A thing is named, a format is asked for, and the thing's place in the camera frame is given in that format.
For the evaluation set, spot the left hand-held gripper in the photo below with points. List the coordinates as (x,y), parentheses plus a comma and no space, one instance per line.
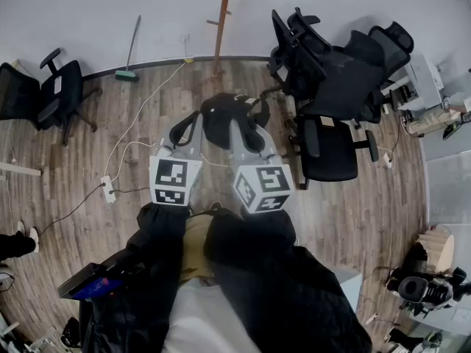
(171,175)

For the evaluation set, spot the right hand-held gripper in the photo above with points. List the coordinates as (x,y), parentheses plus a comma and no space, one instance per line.
(270,180)

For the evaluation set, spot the wooden coat stand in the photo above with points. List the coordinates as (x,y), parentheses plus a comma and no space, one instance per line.
(220,31)

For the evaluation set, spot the person's left forearm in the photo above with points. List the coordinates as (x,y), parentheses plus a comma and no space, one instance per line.
(162,241)

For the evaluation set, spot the person's right forearm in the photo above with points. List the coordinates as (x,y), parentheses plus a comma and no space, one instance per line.
(250,237)

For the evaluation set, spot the black padded office chair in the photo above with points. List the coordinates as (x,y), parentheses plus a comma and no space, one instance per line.
(331,153)

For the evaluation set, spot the broom with green head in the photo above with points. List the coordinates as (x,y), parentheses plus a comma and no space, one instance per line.
(129,50)

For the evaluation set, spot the black mesh office chair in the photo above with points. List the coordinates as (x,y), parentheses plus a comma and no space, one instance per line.
(294,53)

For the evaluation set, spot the person's torso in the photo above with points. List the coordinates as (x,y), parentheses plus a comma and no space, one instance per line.
(195,241)

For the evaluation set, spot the black headrest office chair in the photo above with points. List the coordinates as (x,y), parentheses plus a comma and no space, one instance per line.
(353,79)

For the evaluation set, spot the small black office chair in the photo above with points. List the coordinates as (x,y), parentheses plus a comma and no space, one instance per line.
(60,90)

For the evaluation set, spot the small white power strip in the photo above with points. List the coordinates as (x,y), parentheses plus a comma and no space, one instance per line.
(388,161)

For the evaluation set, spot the white desk edge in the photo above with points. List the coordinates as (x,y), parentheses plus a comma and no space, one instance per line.
(18,168)

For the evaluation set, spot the white cabinet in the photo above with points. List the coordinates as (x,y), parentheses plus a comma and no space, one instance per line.
(349,287)

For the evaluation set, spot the black device with blue screen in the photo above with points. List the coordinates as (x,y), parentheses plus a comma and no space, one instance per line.
(92,283)

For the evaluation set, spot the white printer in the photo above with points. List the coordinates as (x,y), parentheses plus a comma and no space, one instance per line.
(423,83)

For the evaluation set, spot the beige ribbed cardboard piece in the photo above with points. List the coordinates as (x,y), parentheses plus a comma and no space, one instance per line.
(438,250)

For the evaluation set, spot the black and silver camera rig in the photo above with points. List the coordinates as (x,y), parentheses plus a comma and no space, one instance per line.
(423,289)

